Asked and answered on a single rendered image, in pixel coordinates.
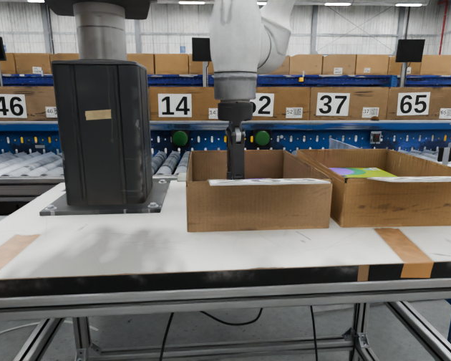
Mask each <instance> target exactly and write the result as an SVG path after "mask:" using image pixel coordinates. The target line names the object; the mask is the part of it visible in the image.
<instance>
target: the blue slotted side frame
mask: <svg viewBox="0 0 451 361"><path fill-rule="evenodd" d="M228 125H229V123H199V124H150V139H152V140H151V148H153V152H154V153H153V154H152V155H153V157H154V156H155V155H156V154H157V153H158V151H163V152H165V148H167V154H166V156H167V158H168V156H169V155H170V154H171V152H172V150H173V151H176V152H178V148H173V147H172V143H171V130H189V136H190V147H189V148H180V159H179V161H178V163H177V165H176V166H178V165H179V163H180V161H181V159H182V157H183V155H184V153H185V150H186V152H187V151H191V148H193V150H205V148H207V150H218V148H220V150H227V146H226V142H224V137H225V136H226V128H227V127H228ZM242 129H244V130H245V134H246V136H245V142H244V145H245V148H246V150H257V148H259V150H270V148H272V150H283V148H285V150H287V151H288V152H290V153H292V152H293V151H295V150H296V148H298V149H309V148H311V149H322V148H324V149H329V136H331V139H334V140H338V141H340V142H342V136H344V141H343V143H346V144H348V145H352V146H354V147H357V148H361V147H362V149H373V148H374V147H375V149H386V147H388V149H390V150H393V149H394V150H395V151H398V150H399V147H400V150H404V151H407V152H409V151H411V149H412V147H413V150H418V149H419V150H418V151H421V152H422V151H423V150H424V147H426V150H430V149H431V151H436V149H437V147H438V150H439V148H448V144H449V143H451V122H448V123H242ZM254 129H271V138H272V140H271V146H270V147H253V142H251V136H253V130H254ZM374 131H382V132H381V136H382V135H383V138H382V141H381V139H380V144H376V145H375V144H370V139H369V141H368V136H369V135H370V138H371V132H374ZM280 135H282V136H283V138H280ZM394 135H395V136H396V138H395V141H393V139H394ZM407 135H408V141H406V138H407ZM420 135H421V140H420V141H419V136H420ZM433 135H434V138H433V141H432V136H433ZM445 135H446V136H447V137H446V141H444V139H445ZM158 136H159V137H160V142H158V141H157V137H158ZM198 136H200V142H198ZM211 136H213V142H211ZM277 136H279V141H278V142H277ZM291 136H292V142H290V137H291ZM304 136H305V142H304V141H303V138H304ZM316 136H319V139H318V142H316ZM355 136H357V141H356V142H355ZM7 137H8V138H9V143H7ZM21 137H23V141H24V142H23V143H22V142H21ZM35 137H36V138H37V143H35V139H34V138H35ZM49 137H50V138H51V143H49ZM218 138H219V139H218ZM284 138H285V139H284ZM297 138H298V139H297ZM310 138H311V139H310ZM323 138H324V139H323ZM336 138H337V139H336ZM349 138H350V139H349ZM362 138H363V139H362ZM387 138H389V139H387ZM400 138H402V139H400ZM413 138H414V139H413ZM426 138H427V139H426ZM438 138H439V139H438ZM42 139H43V140H42ZM56 139H57V140H56ZM165 139H166V140H165ZM191 139H192V140H191ZM205 139H206V140H205ZM15 140H16V141H15ZM2 149H4V153H9V151H10V152H11V153H12V154H13V155H14V154H16V149H17V150H18V153H22V152H23V151H24V152H25V153H26V154H27V155H28V154H30V153H29V149H31V153H35V152H36V151H38V153H41V154H42V155H43V154H44V153H43V149H45V153H49V152H51V151H52V152H53V153H54V154H55V155H57V149H59V153H61V152H62V151H61V145H60V139H59V127H58V124H0V154H2ZM405 149H406V150H405ZM290 150H291V151H290ZM167 158H166V159H167Z"/></svg>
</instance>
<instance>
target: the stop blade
mask: <svg viewBox="0 0 451 361"><path fill-rule="evenodd" d="M329 149H361V148H357V147H354V146H352V145H348V144H346V143H343V142H340V141H338V140H334V139H331V138H330V141H329Z"/></svg>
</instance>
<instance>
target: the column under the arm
mask: <svg viewBox="0 0 451 361"><path fill-rule="evenodd" d="M52 64H53V65H52V76H53V83H54V95H55V102H56V109H57V120H58V127H59V139H60V145H61V151H62V165H63V171H64V183H65V190H66V193H65V194H63V195H62V196H60V197H59V198H58V199H57V200H55V201H53V202H52V203H50V204H49V205H48V206H47V207H45V208H44V209H42V210H41V211H40V212H39V215H40V216H72V215H100V214H126V213H160V212H161V209H162V207H163V203H164V200H165V196H166V193H167V191H168V186H169V184H170V182H169V181H165V180H160V181H153V180H152V153H151V139H150V111H149V97H148V83H147V68H146V67H144V66H142V65H141V64H139V63H137V62H135V61H125V60H116V59H73V60H53V61H52Z"/></svg>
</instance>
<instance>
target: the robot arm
mask: <svg viewBox="0 0 451 361"><path fill-rule="evenodd" d="M294 2H295V0H268V1H267V3H266V4H265V6H264V7H263V8H261V9H259V6H258V2H257V1H256V0H215V3H214V5H213V11H212V16H211V20H210V56H211V60H212V63H213V69H214V76H213V78H214V98H215V99H216V100H220V103H218V119H219V120H222V121H229V125H228V127H227V128H226V129H225V136H226V146H227V164H226V166H227V171H228V172H227V180H245V156H244V147H245V145H244V142H245V136H246V134H245V130H244V129H242V121H249V120H252V118H253V103H250V100H255V99H256V79H257V74H268V73H270V72H273V71H275V70H276V69H278V68H279V67H280V66H281V65H282V64H283V61H284V60H285V58H286V53H287V49H288V42H289V39H290V36H291V32H292V31H291V27H290V24H289V19H290V15H291V11H292V9H293V6H294Z"/></svg>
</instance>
